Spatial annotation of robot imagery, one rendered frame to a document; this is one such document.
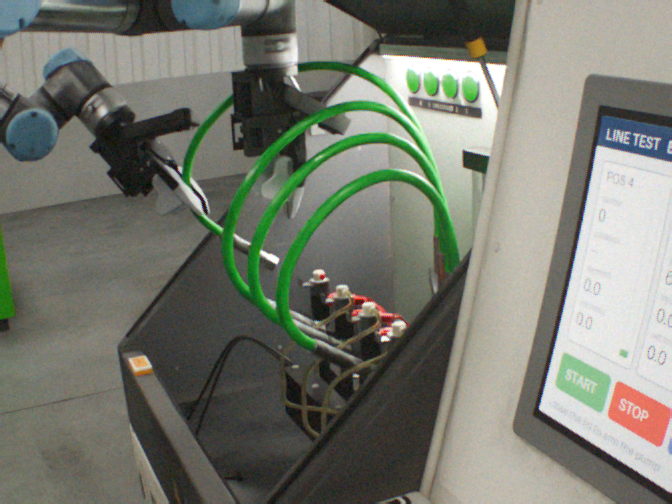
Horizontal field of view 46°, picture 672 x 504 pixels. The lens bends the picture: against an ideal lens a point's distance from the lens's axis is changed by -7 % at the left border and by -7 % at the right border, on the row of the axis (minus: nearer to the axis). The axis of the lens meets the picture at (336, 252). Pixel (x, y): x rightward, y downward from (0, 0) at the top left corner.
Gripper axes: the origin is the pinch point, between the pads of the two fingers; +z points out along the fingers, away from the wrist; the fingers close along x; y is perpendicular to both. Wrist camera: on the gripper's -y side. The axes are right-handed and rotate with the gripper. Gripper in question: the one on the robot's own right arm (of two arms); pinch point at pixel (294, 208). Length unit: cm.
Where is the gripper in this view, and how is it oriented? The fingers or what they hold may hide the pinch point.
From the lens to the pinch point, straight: 117.6
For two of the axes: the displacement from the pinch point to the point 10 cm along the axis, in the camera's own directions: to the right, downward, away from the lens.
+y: -9.1, 1.7, -3.8
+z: 0.5, 9.6, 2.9
